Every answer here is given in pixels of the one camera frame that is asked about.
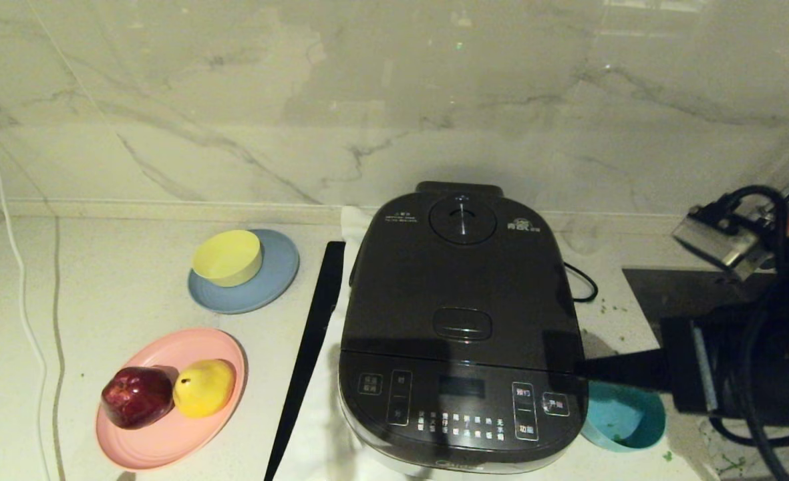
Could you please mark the yellow bowl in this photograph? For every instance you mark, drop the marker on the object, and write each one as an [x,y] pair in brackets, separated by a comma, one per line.
[227,257]

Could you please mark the red apple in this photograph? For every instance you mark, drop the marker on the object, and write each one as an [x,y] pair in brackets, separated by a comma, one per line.
[137,397]

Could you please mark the blue plate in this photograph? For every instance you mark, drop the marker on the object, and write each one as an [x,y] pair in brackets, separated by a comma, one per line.
[275,280]

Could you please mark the white cloth with green bits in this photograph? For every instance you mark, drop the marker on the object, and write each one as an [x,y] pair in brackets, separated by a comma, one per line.
[721,454]

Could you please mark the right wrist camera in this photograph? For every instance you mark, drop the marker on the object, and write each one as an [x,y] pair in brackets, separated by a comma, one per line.
[721,244]

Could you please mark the stainless steel sink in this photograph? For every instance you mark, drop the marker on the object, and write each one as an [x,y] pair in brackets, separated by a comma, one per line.
[675,294]

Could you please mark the yellow pear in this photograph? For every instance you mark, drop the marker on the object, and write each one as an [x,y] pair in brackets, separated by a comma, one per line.
[204,390]

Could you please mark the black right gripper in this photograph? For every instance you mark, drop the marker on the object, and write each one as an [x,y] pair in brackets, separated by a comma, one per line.
[748,364]

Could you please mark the teal bowl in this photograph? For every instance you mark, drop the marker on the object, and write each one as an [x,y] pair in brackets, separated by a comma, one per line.
[621,421]

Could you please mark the black flat strip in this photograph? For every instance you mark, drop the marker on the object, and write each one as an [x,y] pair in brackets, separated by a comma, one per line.
[314,321]

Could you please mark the dark grey rice cooker lid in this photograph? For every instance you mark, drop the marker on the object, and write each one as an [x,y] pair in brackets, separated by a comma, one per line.
[461,280]

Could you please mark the pink plate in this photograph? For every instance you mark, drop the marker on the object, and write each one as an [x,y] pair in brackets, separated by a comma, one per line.
[167,439]

